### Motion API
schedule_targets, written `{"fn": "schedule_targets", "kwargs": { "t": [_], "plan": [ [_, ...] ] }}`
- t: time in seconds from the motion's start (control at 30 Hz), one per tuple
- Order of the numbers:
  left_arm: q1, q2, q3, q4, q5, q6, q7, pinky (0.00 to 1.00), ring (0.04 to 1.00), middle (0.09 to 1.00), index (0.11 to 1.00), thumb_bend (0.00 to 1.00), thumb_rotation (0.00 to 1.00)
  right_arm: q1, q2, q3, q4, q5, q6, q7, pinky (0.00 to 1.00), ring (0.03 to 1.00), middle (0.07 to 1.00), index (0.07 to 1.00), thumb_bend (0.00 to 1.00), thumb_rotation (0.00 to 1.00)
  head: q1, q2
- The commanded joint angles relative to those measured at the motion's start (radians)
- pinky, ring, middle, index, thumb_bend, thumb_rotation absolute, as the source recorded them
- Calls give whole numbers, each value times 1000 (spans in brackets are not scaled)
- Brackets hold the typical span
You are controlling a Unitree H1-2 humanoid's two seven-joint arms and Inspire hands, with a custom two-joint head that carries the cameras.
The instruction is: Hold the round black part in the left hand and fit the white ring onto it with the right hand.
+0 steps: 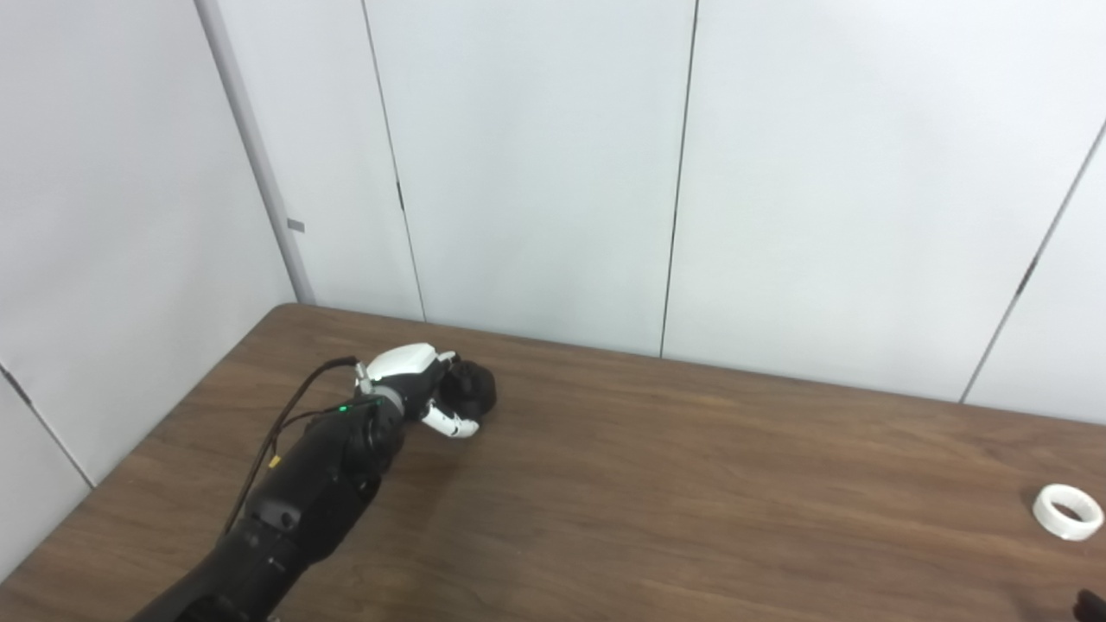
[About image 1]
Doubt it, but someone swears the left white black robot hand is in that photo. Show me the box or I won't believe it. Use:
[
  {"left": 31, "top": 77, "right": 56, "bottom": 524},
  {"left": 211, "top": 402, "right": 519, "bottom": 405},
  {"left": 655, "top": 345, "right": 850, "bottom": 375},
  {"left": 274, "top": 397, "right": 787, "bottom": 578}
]
[{"left": 359, "top": 343, "right": 480, "bottom": 440}]

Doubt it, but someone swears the round black plastic part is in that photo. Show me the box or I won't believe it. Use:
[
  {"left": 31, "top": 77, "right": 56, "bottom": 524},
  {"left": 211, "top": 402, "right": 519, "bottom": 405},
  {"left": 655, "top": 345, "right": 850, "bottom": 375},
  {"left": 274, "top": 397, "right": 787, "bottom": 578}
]
[{"left": 444, "top": 359, "right": 498, "bottom": 418}]

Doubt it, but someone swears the white plastic ring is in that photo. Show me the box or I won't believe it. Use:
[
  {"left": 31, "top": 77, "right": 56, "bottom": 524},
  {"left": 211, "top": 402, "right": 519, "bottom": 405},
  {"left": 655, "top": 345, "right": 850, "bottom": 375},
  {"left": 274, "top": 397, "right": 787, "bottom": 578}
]
[{"left": 1033, "top": 484, "right": 1104, "bottom": 542}]

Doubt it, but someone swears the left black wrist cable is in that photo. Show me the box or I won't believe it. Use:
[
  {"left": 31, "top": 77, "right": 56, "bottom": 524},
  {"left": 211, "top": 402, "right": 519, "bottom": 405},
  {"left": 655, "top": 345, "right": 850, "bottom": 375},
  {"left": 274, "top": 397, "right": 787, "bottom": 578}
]
[{"left": 222, "top": 355, "right": 362, "bottom": 537}]

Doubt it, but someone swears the grey wall corner post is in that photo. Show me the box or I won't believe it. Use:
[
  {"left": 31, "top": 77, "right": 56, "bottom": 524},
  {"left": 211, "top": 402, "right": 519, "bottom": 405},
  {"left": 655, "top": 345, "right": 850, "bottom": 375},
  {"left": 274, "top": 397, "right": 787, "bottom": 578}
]
[{"left": 194, "top": 0, "right": 317, "bottom": 306}]

